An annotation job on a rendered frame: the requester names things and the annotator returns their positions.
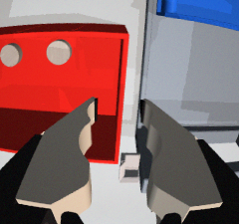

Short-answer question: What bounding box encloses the red bin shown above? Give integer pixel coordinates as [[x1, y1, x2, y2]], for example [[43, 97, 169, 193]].
[[0, 23, 129, 164]]

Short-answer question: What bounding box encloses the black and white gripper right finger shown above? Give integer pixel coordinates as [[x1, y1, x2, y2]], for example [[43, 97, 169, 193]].
[[139, 99, 239, 224]]

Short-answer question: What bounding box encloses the grey metal bin rack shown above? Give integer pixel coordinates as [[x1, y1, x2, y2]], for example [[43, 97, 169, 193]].
[[119, 0, 239, 193]]

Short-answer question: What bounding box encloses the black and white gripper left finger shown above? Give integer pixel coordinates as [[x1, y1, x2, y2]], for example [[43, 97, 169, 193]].
[[0, 97, 98, 224]]

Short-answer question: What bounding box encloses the blue open bin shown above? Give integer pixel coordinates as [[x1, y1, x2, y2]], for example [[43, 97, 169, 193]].
[[156, 0, 239, 31]]

